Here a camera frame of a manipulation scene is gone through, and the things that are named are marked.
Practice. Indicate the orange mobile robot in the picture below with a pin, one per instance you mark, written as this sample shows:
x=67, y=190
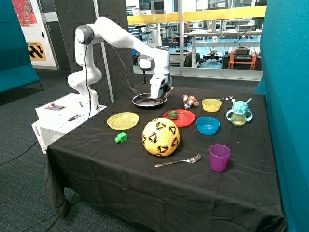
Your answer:
x=242, y=58

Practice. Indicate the silver metal spoon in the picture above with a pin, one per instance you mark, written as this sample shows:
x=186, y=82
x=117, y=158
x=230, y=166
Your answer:
x=227, y=98

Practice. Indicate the silver metal fork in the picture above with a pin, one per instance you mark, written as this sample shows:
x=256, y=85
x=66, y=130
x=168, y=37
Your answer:
x=189, y=160

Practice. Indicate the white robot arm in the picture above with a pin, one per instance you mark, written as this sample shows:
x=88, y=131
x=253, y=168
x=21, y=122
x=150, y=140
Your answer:
x=155, y=59

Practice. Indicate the white lab table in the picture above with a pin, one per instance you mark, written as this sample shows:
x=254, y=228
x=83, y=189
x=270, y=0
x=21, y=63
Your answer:
x=217, y=45

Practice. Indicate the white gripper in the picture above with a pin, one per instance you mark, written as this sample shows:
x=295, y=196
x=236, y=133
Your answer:
x=160, y=86

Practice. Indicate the red plastic plate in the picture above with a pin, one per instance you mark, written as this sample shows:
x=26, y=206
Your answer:
x=185, y=117

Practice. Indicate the turtle lid sippy cup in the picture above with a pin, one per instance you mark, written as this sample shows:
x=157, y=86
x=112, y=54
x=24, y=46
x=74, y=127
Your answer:
x=239, y=114

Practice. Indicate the red wall poster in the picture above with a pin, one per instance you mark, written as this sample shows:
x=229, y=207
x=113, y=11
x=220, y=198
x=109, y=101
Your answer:
x=25, y=13

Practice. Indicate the teal sofa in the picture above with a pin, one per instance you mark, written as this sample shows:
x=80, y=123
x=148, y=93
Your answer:
x=16, y=70

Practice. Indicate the purple plastic cup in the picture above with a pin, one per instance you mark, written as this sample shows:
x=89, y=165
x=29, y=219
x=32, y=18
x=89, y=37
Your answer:
x=219, y=156

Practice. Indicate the yellow black soccer ball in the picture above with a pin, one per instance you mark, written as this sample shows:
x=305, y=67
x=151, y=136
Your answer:
x=161, y=137

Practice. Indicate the brown plush toy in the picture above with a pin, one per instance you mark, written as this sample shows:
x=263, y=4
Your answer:
x=189, y=101

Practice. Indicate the green toy block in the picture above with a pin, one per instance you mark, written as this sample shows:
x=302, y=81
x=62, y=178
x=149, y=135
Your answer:
x=120, y=138

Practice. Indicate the green toy capsicum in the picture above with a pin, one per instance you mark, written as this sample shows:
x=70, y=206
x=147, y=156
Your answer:
x=172, y=115

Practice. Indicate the black frying pan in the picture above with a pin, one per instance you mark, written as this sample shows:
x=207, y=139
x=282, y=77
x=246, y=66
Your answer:
x=144, y=100

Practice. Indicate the teal partition panel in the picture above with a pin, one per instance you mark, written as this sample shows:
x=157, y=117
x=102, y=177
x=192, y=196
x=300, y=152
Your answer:
x=285, y=84

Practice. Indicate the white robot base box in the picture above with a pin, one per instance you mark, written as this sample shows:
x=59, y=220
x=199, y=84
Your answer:
x=61, y=116

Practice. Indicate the blue plastic bowl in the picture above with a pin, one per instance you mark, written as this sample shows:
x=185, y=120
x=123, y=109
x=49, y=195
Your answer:
x=207, y=125

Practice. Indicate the yellow plastic plate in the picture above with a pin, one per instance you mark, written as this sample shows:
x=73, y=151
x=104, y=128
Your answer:
x=123, y=120

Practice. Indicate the black tablecloth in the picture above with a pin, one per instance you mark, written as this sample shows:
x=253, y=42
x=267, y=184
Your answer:
x=182, y=197

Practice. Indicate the yellow black warning sign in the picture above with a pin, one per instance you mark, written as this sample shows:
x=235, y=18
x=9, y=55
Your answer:
x=36, y=51

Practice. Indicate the yellow plastic bowl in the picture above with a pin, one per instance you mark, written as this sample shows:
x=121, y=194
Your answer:
x=211, y=105

